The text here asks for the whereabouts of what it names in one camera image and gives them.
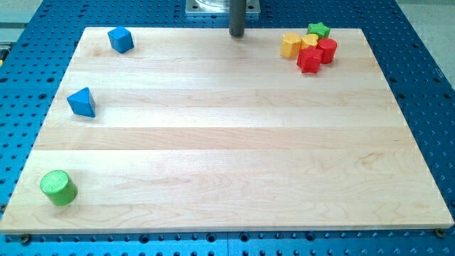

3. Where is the light wooden board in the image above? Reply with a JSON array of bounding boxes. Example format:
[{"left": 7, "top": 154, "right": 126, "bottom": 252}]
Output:
[{"left": 1, "top": 27, "right": 454, "bottom": 234}]

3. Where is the yellow hexagon block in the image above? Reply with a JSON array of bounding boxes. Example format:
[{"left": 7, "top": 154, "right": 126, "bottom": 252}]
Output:
[{"left": 280, "top": 32, "right": 301, "bottom": 58}]

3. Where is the red star block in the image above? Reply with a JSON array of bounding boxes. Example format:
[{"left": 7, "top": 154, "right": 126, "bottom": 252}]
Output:
[{"left": 296, "top": 46, "right": 323, "bottom": 73}]

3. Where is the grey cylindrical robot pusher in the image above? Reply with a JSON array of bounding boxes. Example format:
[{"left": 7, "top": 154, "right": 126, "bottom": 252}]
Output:
[{"left": 229, "top": 0, "right": 247, "bottom": 37}]

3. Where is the yellow heart block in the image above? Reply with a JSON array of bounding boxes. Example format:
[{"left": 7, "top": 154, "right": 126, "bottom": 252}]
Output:
[{"left": 300, "top": 33, "right": 319, "bottom": 49}]

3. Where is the red cylinder block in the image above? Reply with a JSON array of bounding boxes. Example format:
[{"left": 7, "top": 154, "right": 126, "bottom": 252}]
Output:
[{"left": 317, "top": 38, "right": 338, "bottom": 64}]

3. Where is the green star block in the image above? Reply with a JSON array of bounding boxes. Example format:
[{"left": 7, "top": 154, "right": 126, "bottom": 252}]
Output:
[{"left": 307, "top": 22, "right": 331, "bottom": 39}]

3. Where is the blue cube block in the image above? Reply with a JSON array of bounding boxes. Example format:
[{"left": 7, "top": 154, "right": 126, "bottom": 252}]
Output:
[{"left": 107, "top": 26, "right": 134, "bottom": 53}]

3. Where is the blue triangular prism block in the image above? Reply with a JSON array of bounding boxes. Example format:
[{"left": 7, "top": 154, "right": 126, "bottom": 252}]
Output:
[{"left": 67, "top": 87, "right": 96, "bottom": 118}]

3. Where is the green cylinder block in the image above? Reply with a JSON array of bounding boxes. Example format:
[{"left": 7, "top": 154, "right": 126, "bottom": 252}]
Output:
[{"left": 40, "top": 170, "right": 78, "bottom": 206}]

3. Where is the blue perforated table plate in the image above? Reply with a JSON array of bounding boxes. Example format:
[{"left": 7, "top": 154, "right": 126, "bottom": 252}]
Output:
[{"left": 1, "top": 1, "right": 454, "bottom": 255}]

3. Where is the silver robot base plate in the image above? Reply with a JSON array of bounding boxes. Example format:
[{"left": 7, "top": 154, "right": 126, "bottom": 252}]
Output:
[{"left": 185, "top": 0, "right": 261, "bottom": 17}]

